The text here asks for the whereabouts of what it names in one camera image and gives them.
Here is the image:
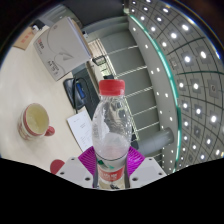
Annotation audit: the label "white cardboard paper box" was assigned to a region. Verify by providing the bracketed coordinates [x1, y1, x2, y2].
[32, 16, 93, 82]

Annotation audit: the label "flat round red coaster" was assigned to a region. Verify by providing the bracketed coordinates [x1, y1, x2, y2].
[49, 159, 66, 175]

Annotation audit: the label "black conference desk phone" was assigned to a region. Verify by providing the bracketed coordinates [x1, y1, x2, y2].
[63, 77, 101, 113]

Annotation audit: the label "recessed ceiling lights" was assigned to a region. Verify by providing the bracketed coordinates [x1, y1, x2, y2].
[128, 0, 224, 168]

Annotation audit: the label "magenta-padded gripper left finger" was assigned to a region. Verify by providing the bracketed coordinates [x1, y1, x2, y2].
[54, 146, 98, 188]

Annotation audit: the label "clear red-capped water bottle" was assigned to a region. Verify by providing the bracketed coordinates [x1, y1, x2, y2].
[91, 79, 133, 190]

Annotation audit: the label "white printed paper sheets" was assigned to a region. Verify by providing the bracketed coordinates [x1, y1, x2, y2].
[66, 109, 95, 153]

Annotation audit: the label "red patterned ceramic mug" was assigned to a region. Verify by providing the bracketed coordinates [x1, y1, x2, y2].
[18, 103, 56, 140]

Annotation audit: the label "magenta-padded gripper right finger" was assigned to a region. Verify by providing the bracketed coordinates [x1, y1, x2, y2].
[125, 146, 168, 189]

